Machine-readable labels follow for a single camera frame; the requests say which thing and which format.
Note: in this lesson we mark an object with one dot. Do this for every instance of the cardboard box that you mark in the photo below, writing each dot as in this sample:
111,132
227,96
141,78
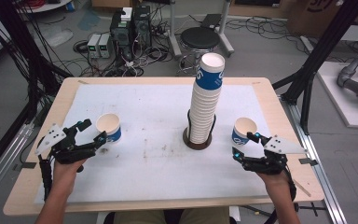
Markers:
307,21

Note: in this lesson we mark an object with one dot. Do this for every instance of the blue and white paper cup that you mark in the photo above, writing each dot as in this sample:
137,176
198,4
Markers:
238,138
108,123

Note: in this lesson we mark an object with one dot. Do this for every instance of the white metal stand leg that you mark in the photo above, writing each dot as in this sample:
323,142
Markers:
174,34
225,18

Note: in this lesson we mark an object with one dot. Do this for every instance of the black computer tower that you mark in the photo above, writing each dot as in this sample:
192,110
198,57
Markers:
121,34
142,28

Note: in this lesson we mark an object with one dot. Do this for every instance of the person's right hand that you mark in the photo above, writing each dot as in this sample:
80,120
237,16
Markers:
275,182

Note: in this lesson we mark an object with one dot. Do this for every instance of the black tape strip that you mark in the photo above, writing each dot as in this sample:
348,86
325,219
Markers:
307,161
28,165

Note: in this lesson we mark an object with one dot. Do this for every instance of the stack of white paper cups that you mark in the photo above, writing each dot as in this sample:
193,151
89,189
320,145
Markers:
205,105

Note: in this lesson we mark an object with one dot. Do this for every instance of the dark round cup holder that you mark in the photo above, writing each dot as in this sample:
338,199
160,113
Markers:
195,146

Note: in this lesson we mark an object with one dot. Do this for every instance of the dark flat device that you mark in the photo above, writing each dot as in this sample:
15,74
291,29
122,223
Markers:
210,21

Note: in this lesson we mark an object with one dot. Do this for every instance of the black round stool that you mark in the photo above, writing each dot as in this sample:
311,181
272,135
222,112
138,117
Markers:
199,37

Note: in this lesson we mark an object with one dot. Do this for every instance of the person's khaki trousers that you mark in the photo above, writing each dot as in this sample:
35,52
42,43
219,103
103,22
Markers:
136,217

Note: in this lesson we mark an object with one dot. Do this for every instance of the white table mat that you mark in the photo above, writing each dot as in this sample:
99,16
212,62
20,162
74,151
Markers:
167,180

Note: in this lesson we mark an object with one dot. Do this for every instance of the grey power supply box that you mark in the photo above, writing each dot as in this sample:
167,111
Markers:
93,46
105,46

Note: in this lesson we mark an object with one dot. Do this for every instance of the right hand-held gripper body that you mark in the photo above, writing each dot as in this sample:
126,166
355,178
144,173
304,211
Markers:
267,165

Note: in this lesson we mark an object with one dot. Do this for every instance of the black metal frame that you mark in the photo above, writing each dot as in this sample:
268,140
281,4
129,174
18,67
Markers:
323,46

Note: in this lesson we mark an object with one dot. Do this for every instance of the person's left hand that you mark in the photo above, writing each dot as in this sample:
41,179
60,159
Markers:
65,174

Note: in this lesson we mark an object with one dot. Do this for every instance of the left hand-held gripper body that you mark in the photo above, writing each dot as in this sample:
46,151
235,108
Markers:
68,152

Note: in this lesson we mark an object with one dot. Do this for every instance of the aluminium rail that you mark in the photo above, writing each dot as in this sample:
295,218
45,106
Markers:
293,113
9,155

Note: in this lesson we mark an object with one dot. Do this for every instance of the white platform board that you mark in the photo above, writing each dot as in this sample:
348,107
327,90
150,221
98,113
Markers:
338,102

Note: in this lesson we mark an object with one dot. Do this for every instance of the white round table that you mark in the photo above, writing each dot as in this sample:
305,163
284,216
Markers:
46,6

